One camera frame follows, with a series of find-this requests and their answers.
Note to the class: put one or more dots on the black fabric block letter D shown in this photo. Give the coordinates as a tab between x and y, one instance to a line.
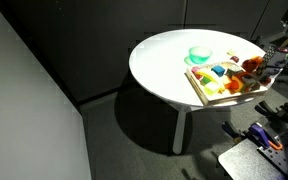
274	60

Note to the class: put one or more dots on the wooden tray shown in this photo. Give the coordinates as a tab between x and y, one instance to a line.
221	96

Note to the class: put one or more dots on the white round table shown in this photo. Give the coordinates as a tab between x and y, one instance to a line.
159	64

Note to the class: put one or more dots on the magenta cube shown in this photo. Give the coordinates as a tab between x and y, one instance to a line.
195	69

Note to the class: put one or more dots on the green plastic bowl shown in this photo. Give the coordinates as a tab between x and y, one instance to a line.
199	55

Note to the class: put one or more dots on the yellow banana toy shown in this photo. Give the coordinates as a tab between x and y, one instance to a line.
212	76

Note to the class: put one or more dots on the lime green cube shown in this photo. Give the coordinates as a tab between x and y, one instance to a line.
211	88

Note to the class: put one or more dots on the blue cube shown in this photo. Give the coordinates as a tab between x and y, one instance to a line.
219	70

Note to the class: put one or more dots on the grey cube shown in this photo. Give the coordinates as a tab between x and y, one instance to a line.
232	70

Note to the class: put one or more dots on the yellow lemon toy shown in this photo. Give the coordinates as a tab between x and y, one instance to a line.
231	52

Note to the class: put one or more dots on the dark red plum toy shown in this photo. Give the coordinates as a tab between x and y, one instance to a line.
235	59

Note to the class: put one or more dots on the orange fruit toy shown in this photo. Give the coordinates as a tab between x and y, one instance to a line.
251	64

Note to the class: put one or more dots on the purple orange clamp near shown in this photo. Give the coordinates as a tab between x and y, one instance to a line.
263	137

